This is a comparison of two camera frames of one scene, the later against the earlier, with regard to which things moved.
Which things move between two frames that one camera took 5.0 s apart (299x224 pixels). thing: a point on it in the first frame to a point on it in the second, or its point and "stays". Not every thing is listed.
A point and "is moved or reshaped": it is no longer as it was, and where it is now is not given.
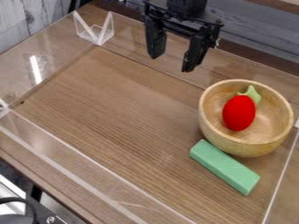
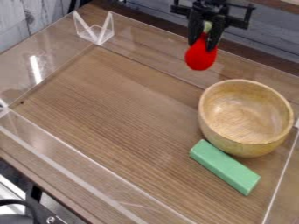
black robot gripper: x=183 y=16 to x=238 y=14
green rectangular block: x=224 y=167 stays
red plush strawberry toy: x=238 y=109 is moved or reshaped
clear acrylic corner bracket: x=94 y=33 stays
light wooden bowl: x=272 y=122 stays
